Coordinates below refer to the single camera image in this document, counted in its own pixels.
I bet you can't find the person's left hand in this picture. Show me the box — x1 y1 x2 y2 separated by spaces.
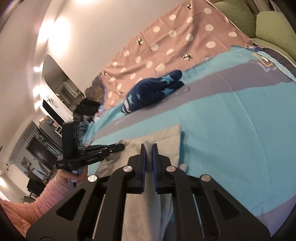
55 166 88 189

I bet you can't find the light grey t-shirt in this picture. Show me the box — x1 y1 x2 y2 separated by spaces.
96 125 188 240

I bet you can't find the green pillow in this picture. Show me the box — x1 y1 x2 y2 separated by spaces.
256 11 295 58
213 1 256 38

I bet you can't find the pink sleeved left forearm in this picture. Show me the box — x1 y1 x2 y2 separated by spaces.
1 177 70 236

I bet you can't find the navy star paw blanket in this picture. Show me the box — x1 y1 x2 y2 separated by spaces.
121 70 184 114

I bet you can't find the pink polka dot sheet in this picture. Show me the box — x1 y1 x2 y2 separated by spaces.
102 1 252 109

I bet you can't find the blue grey bed cover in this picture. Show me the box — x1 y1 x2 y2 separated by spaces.
83 47 295 234

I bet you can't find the far green pillow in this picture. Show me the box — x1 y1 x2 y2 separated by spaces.
213 1 256 38

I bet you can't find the black clothing pile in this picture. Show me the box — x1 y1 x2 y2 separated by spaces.
73 98 101 121

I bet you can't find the near green pillow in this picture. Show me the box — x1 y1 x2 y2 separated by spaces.
256 11 295 58

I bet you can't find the dark patterned pillow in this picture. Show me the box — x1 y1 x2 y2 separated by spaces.
85 74 105 104

